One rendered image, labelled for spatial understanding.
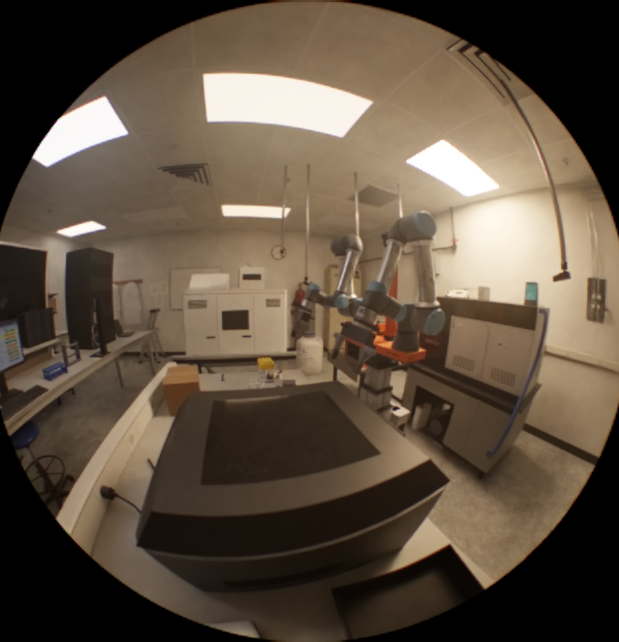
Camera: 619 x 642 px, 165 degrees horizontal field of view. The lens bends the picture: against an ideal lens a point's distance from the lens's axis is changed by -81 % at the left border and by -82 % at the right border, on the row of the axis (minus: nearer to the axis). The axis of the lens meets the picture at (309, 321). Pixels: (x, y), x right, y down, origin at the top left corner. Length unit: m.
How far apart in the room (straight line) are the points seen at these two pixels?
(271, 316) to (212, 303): 0.49
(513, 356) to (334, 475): 1.61
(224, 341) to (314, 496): 1.61
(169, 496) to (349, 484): 0.23
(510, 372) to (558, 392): 1.26
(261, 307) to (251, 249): 3.18
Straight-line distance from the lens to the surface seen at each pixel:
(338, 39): 1.48
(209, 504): 0.29
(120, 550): 0.68
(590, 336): 2.82
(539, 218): 3.02
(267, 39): 1.49
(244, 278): 1.74
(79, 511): 0.66
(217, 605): 0.56
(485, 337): 1.86
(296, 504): 0.28
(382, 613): 0.55
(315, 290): 1.23
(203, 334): 1.80
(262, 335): 1.78
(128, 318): 5.40
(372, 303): 0.77
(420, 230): 0.93
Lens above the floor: 1.44
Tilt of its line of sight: 8 degrees down
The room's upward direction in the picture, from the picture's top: 1 degrees clockwise
